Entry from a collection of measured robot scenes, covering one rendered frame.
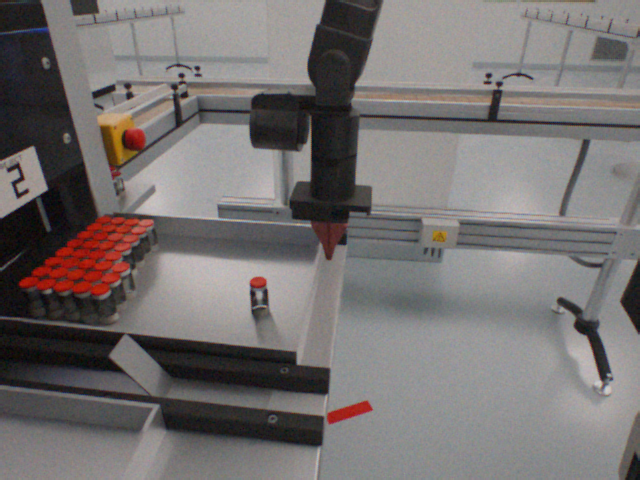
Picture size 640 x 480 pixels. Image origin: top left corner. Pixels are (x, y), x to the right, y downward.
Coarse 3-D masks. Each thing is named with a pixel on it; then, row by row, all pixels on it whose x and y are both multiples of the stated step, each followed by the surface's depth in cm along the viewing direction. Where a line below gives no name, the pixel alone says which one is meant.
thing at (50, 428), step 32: (0, 416) 40; (32, 416) 40; (64, 416) 39; (96, 416) 39; (128, 416) 38; (160, 416) 37; (0, 448) 37; (32, 448) 37; (64, 448) 37; (96, 448) 37; (128, 448) 37
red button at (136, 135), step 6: (126, 132) 74; (132, 132) 74; (138, 132) 74; (126, 138) 74; (132, 138) 73; (138, 138) 74; (144, 138) 76; (126, 144) 74; (132, 144) 74; (138, 144) 74; (144, 144) 76; (132, 150) 75; (138, 150) 75
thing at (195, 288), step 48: (192, 240) 68; (240, 240) 68; (288, 240) 67; (144, 288) 57; (192, 288) 57; (240, 288) 57; (288, 288) 57; (48, 336) 47; (96, 336) 46; (144, 336) 45; (192, 336) 49; (240, 336) 49; (288, 336) 49
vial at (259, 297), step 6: (252, 288) 50; (258, 288) 50; (264, 288) 50; (252, 294) 51; (258, 294) 50; (264, 294) 51; (252, 300) 51; (258, 300) 51; (264, 300) 51; (252, 306) 51; (258, 306) 51; (264, 306) 51; (252, 312) 52; (258, 312) 51; (264, 312) 52
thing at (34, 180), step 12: (12, 156) 52; (24, 156) 54; (36, 156) 56; (0, 168) 50; (24, 168) 54; (36, 168) 56; (0, 180) 50; (12, 180) 52; (36, 180) 56; (0, 192) 50; (12, 192) 52; (36, 192) 56; (0, 204) 51; (12, 204) 52; (0, 216) 51
